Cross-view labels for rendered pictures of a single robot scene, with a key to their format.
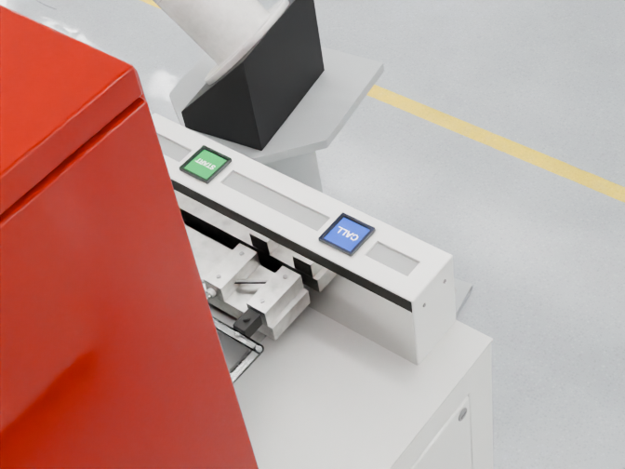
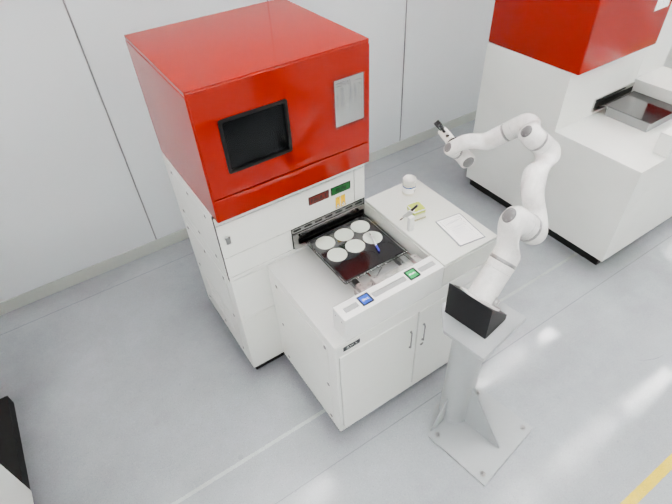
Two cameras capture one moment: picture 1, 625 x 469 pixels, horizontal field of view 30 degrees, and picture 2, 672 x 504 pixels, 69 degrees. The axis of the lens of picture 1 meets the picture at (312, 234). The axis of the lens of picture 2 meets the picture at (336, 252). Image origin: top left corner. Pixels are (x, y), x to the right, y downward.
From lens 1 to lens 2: 1.97 m
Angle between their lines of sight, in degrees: 67
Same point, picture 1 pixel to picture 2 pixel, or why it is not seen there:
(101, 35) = not seen: outside the picture
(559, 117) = not seen: outside the picture
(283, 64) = (465, 308)
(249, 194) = (394, 282)
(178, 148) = (424, 269)
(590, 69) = not seen: outside the picture
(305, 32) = (481, 317)
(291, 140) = (447, 320)
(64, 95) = (183, 88)
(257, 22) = (475, 293)
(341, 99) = (465, 340)
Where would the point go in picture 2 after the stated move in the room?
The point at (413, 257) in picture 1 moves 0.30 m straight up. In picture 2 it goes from (348, 312) to (346, 260)
